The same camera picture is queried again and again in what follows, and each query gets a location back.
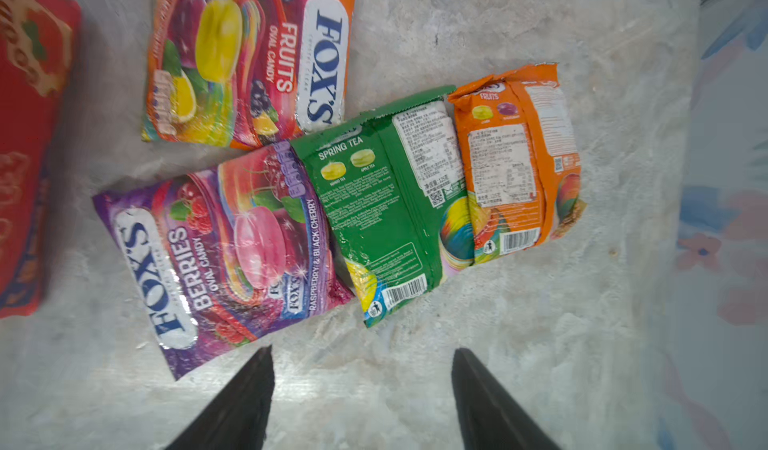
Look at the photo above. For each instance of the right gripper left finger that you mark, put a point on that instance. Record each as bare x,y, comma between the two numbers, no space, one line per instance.
237,417

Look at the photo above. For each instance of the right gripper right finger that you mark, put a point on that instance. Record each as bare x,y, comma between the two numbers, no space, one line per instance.
489,418

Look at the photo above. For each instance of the green snack bag small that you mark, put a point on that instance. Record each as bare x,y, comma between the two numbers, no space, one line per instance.
392,185

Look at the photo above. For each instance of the red pink paper bag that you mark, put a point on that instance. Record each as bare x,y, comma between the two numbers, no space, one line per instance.
38,43

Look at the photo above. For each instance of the purple Fox's candy bag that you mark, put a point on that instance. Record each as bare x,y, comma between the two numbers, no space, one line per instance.
224,256

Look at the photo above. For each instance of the orange snack bag rear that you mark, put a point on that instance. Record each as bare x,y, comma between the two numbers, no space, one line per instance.
520,158

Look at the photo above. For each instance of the pink yellow Fox's candy bag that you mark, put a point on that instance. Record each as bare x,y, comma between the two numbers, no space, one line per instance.
244,74

